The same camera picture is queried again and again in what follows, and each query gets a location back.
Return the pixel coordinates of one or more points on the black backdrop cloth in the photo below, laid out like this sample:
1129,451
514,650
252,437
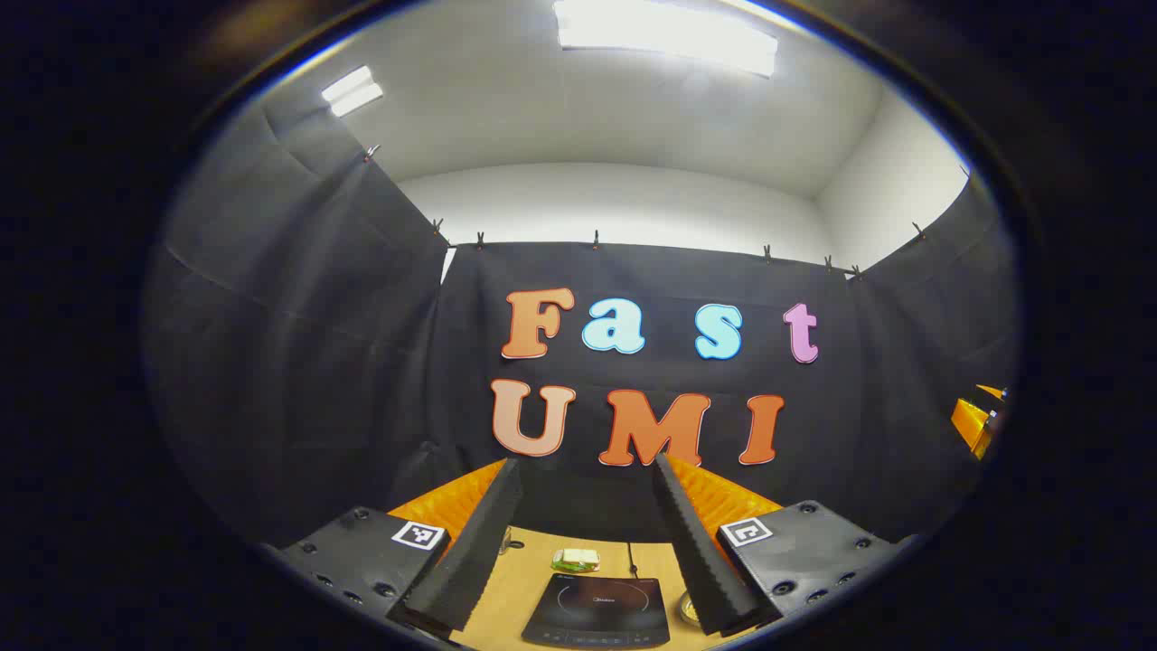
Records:
362,362

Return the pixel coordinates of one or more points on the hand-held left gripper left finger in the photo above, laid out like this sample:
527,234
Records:
470,561

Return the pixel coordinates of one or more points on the row of black cloth clips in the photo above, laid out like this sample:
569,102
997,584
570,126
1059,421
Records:
596,239

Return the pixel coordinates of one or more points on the large ceiling light panel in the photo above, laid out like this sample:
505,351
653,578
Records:
669,36

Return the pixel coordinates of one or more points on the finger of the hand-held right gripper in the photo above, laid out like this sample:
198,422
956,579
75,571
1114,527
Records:
992,391
972,425

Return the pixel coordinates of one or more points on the small tray with green item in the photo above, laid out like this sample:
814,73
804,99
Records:
576,560

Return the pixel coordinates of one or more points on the black induction cooktop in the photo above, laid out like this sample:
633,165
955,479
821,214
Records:
597,610

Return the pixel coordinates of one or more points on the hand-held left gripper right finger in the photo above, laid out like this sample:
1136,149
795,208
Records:
700,561

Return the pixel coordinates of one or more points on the small ceiling light panel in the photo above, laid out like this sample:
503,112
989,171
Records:
352,90

